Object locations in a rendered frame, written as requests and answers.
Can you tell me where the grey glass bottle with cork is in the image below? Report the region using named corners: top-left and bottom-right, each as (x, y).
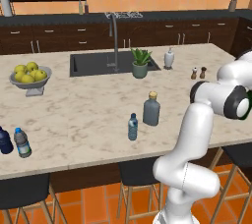
top-left (142, 90), bottom-right (161, 127)

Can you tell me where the small blue plastic water bottle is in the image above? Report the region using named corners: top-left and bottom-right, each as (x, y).
top-left (127, 113), bottom-right (139, 141)

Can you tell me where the green potted plant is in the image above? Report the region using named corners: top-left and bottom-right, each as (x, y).
top-left (130, 47), bottom-right (154, 80)

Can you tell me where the dark sink basin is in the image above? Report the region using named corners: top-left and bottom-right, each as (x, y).
top-left (69, 49), bottom-right (161, 79)

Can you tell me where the white soap dispenser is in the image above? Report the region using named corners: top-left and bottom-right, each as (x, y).
top-left (163, 47), bottom-right (175, 71)

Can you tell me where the grey sink tap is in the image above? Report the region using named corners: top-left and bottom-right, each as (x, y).
top-left (104, 12), bottom-right (121, 74)

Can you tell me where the dark wood cupboard run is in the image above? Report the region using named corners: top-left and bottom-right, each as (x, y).
top-left (0, 16), bottom-right (252, 59)

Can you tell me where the brown salt shaker white top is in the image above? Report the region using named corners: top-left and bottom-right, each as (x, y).
top-left (190, 67), bottom-right (199, 81)

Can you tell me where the brown pepper mill dark top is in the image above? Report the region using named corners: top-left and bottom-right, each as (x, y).
top-left (199, 66), bottom-right (208, 80)

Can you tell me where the black bar stool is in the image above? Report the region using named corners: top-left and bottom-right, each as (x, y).
top-left (116, 156), bottom-right (165, 224)
top-left (0, 173), bottom-right (69, 224)
top-left (208, 140), bottom-right (252, 224)

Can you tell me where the yellow-green apple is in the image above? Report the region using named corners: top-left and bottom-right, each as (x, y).
top-left (26, 61), bottom-right (39, 72)
top-left (14, 64), bottom-right (29, 75)
top-left (33, 69), bottom-right (48, 83)
top-left (14, 71), bottom-right (27, 84)
top-left (21, 74), bottom-right (35, 84)

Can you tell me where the grey fruit bowl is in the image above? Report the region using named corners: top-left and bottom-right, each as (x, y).
top-left (8, 66), bottom-right (53, 98)

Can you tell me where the clear plastic bottle blue cap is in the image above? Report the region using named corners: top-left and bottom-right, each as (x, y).
top-left (13, 127), bottom-right (32, 159)

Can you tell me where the dark blue plastic bottle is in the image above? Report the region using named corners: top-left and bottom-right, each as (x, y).
top-left (0, 126), bottom-right (15, 155)

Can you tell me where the utensil pot with tools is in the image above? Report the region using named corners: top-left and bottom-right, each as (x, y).
top-left (228, 0), bottom-right (241, 13)

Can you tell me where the white paper towel roll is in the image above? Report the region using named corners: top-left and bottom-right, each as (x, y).
top-left (0, 0), bottom-right (15, 18)

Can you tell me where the wire dish rack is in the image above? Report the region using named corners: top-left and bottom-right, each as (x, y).
top-left (103, 11), bottom-right (144, 20)

